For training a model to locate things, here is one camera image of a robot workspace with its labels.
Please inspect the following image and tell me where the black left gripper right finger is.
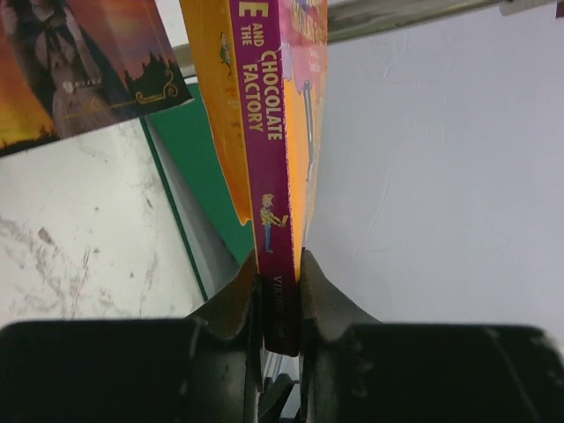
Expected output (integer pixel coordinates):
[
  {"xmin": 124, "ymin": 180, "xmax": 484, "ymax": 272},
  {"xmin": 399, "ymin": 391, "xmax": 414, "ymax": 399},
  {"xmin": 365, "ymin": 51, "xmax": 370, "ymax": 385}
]
[{"xmin": 300, "ymin": 251, "xmax": 563, "ymax": 422}]

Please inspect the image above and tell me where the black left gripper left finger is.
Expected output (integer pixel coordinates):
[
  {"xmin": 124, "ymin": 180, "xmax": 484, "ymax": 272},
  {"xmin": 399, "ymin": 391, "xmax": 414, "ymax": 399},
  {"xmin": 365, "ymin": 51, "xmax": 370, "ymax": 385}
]
[{"xmin": 1, "ymin": 257, "xmax": 262, "ymax": 422}]

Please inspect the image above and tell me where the green lever arch file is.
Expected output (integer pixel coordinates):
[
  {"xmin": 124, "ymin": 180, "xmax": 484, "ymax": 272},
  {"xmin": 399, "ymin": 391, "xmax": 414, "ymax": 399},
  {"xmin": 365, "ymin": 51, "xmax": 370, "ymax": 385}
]
[{"xmin": 141, "ymin": 78, "xmax": 253, "ymax": 300}]

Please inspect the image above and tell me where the Roald Dahl Charlie book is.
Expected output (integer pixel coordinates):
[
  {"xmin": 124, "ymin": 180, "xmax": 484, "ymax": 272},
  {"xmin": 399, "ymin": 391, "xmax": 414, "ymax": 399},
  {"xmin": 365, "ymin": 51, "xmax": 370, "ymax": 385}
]
[{"xmin": 181, "ymin": 1, "xmax": 328, "ymax": 356}]

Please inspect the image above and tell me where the blue Jane Eyre book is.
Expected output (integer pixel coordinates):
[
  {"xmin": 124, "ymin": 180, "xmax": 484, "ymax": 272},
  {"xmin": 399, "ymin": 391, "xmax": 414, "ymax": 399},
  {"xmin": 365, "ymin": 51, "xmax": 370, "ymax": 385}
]
[{"xmin": 1, "ymin": 0, "xmax": 192, "ymax": 156}]

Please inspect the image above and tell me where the white two-tier shelf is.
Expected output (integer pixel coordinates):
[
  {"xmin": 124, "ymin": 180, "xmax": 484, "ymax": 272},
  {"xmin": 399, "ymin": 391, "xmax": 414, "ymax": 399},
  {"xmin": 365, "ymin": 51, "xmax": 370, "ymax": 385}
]
[{"xmin": 167, "ymin": 0, "xmax": 512, "ymax": 76}]

